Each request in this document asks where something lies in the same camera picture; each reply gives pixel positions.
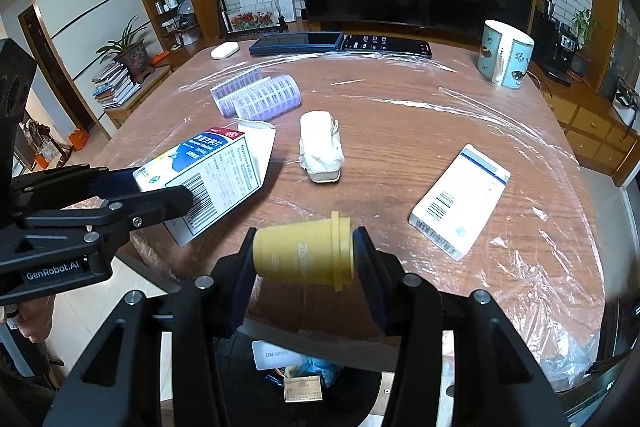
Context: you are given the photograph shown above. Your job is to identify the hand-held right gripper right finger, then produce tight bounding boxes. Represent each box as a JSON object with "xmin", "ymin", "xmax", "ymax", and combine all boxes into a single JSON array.
[{"xmin": 352, "ymin": 227, "xmax": 571, "ymax": 427}]

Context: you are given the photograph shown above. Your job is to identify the clear plastic table sheet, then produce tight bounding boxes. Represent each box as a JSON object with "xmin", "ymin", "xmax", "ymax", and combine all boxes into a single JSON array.
[{"xmin": 100, "ymin": 47, "xmax": 608, "ymax": 393}]

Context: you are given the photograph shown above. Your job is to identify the wooden side table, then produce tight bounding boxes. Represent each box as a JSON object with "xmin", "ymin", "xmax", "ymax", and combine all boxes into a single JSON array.
[{"xmin": 102, "ymin": 64, "xmax": 173, "ymax": 130}]

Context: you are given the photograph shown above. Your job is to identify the blue plastic wrapper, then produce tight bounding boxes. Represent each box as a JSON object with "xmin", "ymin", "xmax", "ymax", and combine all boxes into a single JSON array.
[{"xmin": 300, "ymin": 354, "xmax": 346, "ymax": 388}]

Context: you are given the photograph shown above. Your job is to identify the white card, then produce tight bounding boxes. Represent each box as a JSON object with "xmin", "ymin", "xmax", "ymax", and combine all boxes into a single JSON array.
[{"xmin": 251, "ymin": 340, "xmax": 303, "ymax": 372}]

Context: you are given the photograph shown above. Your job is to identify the black white small appliance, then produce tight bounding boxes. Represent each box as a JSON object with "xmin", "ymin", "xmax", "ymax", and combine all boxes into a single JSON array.
[{"xmin": 611, "ymin": 76, "xmax": 640, "ymax": 128}]

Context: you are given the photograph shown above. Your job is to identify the small tan box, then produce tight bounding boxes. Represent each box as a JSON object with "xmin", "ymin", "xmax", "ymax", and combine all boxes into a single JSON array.
[{"xmin": 283, "ymin": 375, "xmax": 322, "ymax": 404}]

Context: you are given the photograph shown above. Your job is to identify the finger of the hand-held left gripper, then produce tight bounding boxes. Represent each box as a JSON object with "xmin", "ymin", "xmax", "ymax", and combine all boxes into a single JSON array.
[
  {"xmin": 10, "ymin": 164, "xmax": 142, "ymax": 212},
  {"xmin": 22, "ymin": 185, "xmax": 194, "ymax": 275}
]

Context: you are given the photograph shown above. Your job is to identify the flower painting glass panel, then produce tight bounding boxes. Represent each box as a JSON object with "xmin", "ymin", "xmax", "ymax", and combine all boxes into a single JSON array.
[{"xmin": 225, "ymin": 9, "xmax": 290, "ymax": 36}]

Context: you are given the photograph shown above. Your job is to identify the blue white medicine box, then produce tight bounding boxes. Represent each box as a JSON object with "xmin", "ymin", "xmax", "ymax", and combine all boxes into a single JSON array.
[{"xmin": 132, "ymin": 118, "xmax": 277, "ymax": 248}]

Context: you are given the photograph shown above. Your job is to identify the orange bag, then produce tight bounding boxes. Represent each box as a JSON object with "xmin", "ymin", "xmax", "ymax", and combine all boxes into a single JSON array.
[{"xmin": 69, "ymin": 127, "xmax": 92, "ymax": 152}]

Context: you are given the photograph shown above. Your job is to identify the small green houseplant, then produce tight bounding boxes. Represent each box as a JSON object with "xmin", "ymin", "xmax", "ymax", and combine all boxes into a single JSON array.
[{"xmin": 571, "ymin": 8, "xmax": 603, "ymax": 52}]

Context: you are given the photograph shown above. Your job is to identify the bird print mug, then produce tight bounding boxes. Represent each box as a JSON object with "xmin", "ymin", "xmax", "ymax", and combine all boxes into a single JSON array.
[{"xmin": 476, "ymin": 19, "xmax": 536, "ymax": 89}]

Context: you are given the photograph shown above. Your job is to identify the crumpled white paper wad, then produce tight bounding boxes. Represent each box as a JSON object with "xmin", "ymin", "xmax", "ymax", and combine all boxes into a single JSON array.
[{"xmin": 298, "ymin": 110, "xmax": 347, "ymax": 184}]

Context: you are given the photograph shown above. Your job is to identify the yellow plastic cup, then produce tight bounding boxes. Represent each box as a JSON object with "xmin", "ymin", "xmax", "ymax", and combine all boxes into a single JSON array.
[{"xmin": 251, "ymin": 211, "xmax": 357, "ymax": 293}]

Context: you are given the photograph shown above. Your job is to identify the person's left hand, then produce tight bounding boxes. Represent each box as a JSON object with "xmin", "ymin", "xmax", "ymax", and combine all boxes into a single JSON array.
[{"xmin": 15, "ymin": 297, "xmax": 53, "ymax": 344}]

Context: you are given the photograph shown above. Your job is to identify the potted plant in patterned pot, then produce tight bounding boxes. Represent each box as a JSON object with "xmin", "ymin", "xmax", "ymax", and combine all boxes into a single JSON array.
[{"xmin": 96, "ymin": 16, "xmax": 157, "ymax": 85}]

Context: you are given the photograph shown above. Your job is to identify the black trash bin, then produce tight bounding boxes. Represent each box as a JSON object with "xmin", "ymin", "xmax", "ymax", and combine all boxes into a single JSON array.
[{"xmin": 212, "ymin": 334, "xmax": 386, "ymax": 427}]

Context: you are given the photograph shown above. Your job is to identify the white barcode medicine box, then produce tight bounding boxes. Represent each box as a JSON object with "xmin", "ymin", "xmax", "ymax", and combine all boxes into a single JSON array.
[{"xmin": 408, "ymin": 144, "xmax": 512, "ymax": 262}]

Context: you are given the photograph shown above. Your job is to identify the black coffee machine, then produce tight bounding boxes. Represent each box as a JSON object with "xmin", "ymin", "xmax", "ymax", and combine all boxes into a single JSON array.
[{"xmin": 530, "ymin": 0, "xmax": 576, "ymax": 86}]

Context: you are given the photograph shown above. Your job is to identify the stack of books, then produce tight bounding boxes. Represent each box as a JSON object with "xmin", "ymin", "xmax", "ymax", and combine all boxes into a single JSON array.
[{"xmin": 91, "ymin": 62, "xmax": 143, "ymax": 110}]

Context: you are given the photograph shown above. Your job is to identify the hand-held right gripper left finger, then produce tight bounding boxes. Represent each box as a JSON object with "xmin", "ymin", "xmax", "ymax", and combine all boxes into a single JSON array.
[{"xmin": 44, "ymin": 227, "xmax": 258, "ymax": 427}]

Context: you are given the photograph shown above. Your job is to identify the purple hair roller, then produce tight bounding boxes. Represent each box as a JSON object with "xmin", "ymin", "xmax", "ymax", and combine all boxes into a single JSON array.
[
  {"xmin": 210, "ymin": 67, "xmax": 273, "ymax": 118},
  {"xmin": 234, "ymin": 74, "xmax": 302, "ymax": 124}
]

